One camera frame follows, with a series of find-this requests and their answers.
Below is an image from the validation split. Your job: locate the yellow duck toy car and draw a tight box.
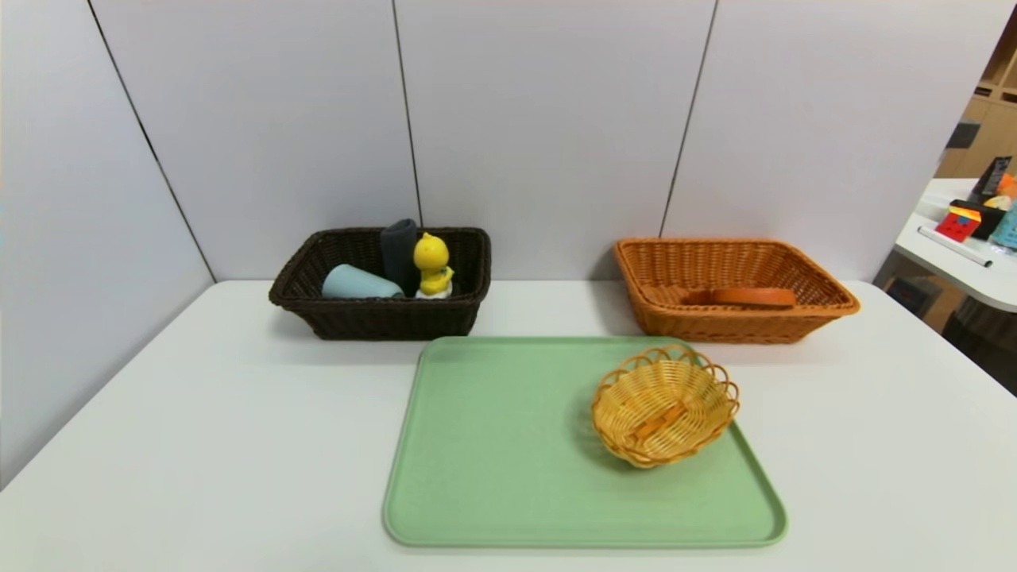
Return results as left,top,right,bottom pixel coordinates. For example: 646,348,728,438
412,232,455,300

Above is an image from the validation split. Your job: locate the dark grey fabric pouch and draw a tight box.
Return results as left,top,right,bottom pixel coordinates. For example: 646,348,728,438
380,218,422,298

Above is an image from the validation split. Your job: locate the blue-grey plastic cup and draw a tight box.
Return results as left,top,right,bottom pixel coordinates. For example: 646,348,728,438
321,264,405,300

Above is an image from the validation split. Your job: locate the small round yellow wicker basket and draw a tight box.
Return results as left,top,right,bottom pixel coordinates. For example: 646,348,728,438
590,343,741,470

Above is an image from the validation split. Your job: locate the toy bread slice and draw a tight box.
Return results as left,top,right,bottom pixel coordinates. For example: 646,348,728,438
683,287,798,310

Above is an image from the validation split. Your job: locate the dark brown wicker basket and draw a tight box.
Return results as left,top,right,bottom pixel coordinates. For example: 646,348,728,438
268,226,492,341

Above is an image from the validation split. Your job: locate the orange rectangular wicker basket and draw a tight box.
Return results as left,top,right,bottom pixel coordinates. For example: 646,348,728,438
613,237,861,344

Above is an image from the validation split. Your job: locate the light green plastic tray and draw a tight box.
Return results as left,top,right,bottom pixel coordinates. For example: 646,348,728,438
382,335,789,549

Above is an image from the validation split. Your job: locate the white side table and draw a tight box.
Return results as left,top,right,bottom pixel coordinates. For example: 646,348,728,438
894,177,1017,313

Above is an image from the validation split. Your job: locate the white marker pen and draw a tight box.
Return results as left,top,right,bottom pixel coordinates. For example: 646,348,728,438
918,226,993,269

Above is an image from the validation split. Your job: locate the red puzzle cube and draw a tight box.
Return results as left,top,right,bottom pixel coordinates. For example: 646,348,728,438
934,206,983,243

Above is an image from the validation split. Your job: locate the small black box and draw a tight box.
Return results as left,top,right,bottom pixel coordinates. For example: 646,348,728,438
949,199,1008,241

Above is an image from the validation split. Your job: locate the black remote control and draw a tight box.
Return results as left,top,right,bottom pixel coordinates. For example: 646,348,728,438
980,157,1015,197

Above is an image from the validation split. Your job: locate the teal patterned item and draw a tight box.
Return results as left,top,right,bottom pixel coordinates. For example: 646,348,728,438
990,203,1017,252

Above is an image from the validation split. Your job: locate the wooden shelf unit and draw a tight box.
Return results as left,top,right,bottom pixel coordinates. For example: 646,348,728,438
938,8,1017,180

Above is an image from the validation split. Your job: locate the orange ball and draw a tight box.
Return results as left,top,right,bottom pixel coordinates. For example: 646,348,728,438
969,169,1017,199

